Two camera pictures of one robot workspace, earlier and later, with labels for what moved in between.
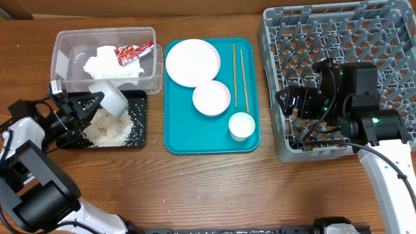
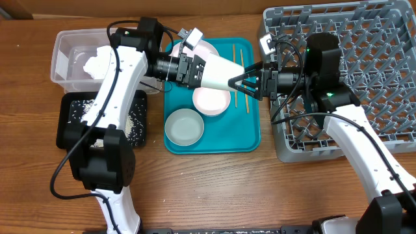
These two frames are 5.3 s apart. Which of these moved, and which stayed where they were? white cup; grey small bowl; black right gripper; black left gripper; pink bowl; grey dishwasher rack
Moved: black left gripper; grey small bowl; white cup; black right gripper
Stayed: pink bowl; grey dishwasher rack
